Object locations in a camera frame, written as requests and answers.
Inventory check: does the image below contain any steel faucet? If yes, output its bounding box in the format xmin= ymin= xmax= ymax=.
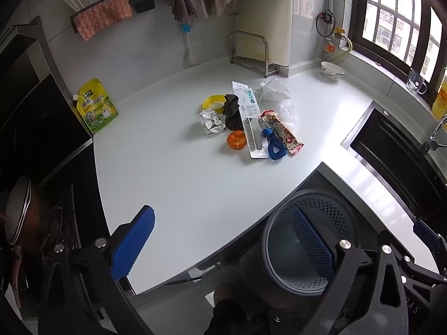
xmin=420 ymin=113 xmax=447 ymax=155

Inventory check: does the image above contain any clear glass mug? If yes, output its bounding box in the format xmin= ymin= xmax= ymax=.
xmin=406 ymin=68 xmax=429 ymax=95

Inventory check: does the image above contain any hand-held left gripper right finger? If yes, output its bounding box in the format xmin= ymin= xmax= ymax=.
xmin=291 ymin=207 xmax=404 ymax=335

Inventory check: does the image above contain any clear plastic cup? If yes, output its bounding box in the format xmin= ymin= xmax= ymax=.
xmin=273 ymin=98 xmax=298 ymax=128

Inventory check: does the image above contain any clear toothbrush package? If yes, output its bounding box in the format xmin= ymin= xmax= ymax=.
xmin=232 ymin=80 xmax=270 ymax=160

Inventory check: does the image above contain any white paper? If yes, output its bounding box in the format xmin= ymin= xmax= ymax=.
xmin=198 ymin=108 xmax=226 ymax=135

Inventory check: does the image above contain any brown hanging cloth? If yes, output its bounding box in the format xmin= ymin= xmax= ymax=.
xmin=170 ymin=0 xmax=198 ymax=23

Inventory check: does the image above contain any grey perforated waste bin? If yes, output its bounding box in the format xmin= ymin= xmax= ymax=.
xmin=237 ymin=188 xmax=361 ymax=309

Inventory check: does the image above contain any blue handled bottle brush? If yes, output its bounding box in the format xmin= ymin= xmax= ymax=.
xmin=180 ymin=21 xmax=197 ymax=65

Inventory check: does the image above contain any orange fruit peel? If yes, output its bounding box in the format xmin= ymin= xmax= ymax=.
xmin=226 ymin=130 xmax=247 ymax=151

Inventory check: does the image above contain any yellow gas hose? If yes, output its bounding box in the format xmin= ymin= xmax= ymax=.
xmin=326 ymin=37 xmax=353 ymax=64

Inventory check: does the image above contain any steel sink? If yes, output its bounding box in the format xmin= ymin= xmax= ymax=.
xmin=340 ymin=100 xmax=447 ymax=224

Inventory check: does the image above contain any yellow plastic ring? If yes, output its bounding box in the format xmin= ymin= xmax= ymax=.
xmin=202 ymin=94 xmax=230 ymax=114

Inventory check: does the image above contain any copper pot with lid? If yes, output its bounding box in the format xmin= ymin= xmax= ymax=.
xmin=0 ymin=175 xmax=47 ymax=256

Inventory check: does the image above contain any dark grey cloth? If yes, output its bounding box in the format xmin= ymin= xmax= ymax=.
xmin=222 ymin=94 xmax=245 ymax=132

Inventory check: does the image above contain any white cutting board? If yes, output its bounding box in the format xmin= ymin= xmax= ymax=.
xmin=234 ymin=0 xmax=293 ymax=68

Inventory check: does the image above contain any white crumpled tissue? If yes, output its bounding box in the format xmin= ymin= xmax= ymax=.
xmin=259 ymin=78 xmax=292 ymax=103

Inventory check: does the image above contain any black range hood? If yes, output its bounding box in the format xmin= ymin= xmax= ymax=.
xmin=0 ymin=16 xmax=93 ymax=186

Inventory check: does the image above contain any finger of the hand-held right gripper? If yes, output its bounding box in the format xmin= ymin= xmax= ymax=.
xmin=413 ymin=219 xmax=447 ymax=252
xmin=398 ymin=254 xmax=447 ymax=288

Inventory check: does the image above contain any yellow seasoning pouch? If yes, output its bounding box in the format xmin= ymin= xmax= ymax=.
xmin=72 ymin=78 xmax=120 ymax=135

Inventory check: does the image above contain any white patterned bowl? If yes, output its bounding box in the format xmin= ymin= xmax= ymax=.
xmin=320 ymin=61 xmax=346 ymax=83

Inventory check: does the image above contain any steel cutting board rack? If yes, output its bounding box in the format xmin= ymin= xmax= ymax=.
xmin=229 ymin=30 xmax=280 ymax=78

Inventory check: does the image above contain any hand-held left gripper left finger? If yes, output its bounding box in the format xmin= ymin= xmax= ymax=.
xmin=38 ymin=205 xmax=156 ymax=335

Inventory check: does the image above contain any yellow oil bottle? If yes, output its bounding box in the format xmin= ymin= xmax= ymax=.
xmin=432 ymin=77 xmax=447 ymax=121

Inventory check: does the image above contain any black cable gas valve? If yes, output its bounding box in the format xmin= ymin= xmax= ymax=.
xmin=316 ymin=10 xmax=336 ymax=38

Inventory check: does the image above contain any red and white snack wrapper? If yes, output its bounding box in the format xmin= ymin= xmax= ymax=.
xmin=260 ymin=109 xmax=305 ymax=156

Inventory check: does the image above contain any pink sponge cloth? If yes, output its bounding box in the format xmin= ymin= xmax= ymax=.
xmin=75 ymin=0 xmax=134 ymax=41

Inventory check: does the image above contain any dark framed window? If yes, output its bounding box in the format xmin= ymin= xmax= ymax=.
xmin=352 ymin=0 xmax=447 ymax=89

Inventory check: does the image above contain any person's leg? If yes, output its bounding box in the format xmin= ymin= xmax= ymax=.
xmin=203 ymin=282 xmax=268 ymax=335

